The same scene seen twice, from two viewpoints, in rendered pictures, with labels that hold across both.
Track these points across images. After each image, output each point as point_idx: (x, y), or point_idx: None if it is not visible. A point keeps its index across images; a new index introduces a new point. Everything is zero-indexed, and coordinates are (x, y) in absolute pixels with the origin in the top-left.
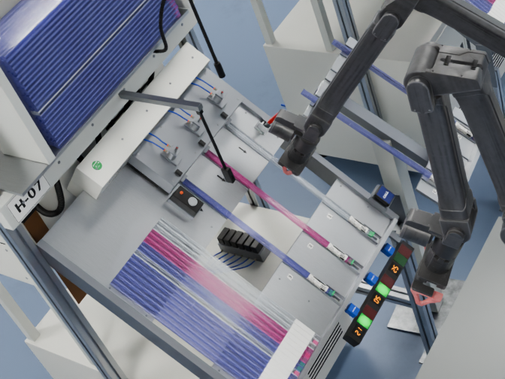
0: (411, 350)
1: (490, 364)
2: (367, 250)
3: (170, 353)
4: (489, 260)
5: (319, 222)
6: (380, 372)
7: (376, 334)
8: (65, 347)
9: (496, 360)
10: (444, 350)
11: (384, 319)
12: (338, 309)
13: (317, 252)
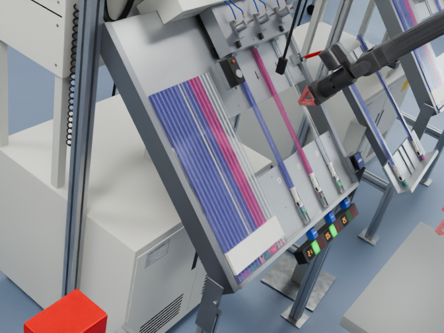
0: (276, 304)
1: (413, 324)
2: (332, 194)
3: (171, 185)
4: (413, 248)
5: (308, 152)
6: (248, 310)
7: (250, 281)
8: (29, 162)
9: (418, 322)
10: (374, 298)
11: (259, 273)
12: (304, 226)
13: (302, 174)
